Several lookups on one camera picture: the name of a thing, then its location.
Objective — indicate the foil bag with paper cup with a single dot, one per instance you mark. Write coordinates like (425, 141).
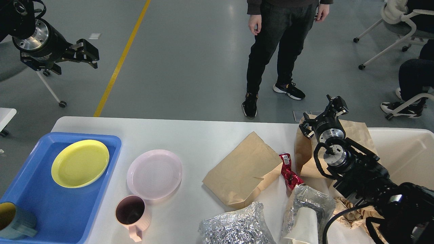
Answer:
(306, 215)

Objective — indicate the flat brown paper bag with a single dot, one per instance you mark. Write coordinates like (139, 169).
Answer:
(244, 173)

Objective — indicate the upright brown paper bag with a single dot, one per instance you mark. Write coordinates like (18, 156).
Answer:
(304, 147)

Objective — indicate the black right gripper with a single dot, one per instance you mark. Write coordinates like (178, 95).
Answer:
(327, 127)

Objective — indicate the white side table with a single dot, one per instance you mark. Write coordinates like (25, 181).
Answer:
(6, 114)

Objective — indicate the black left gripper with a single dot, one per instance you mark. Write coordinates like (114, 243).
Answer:
(46, 47)

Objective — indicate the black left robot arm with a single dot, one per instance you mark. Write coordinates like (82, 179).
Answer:
(18, 20)

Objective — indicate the red foil wrapper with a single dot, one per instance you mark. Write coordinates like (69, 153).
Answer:
(291, 178)

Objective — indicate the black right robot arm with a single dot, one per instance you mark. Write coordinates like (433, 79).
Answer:
(407, 210)

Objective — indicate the pink plate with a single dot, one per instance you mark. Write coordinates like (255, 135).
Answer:
(155, 174)

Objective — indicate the grey office chair left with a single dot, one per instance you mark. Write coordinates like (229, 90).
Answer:
(10, 66)

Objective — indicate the crumpled brown paper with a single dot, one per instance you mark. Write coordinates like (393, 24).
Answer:
(355, 219)

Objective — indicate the teal mug yellow inside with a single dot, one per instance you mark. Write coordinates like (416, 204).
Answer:
(16, 223)

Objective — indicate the pink ribbed mug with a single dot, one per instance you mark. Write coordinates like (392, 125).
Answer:
(133, 213)

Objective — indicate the blue plastic tray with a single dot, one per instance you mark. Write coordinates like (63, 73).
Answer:
(64, 215)

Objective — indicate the walking person dark clothes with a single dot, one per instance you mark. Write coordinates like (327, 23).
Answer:
(282, 26)

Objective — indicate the white plastic bin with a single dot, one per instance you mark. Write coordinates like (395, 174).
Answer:
(408, 154)

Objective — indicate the yellow plate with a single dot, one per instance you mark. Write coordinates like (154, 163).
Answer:
(80, 164)

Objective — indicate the crumpled aluminium foil bag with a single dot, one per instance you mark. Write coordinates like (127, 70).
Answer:
(244, 226)

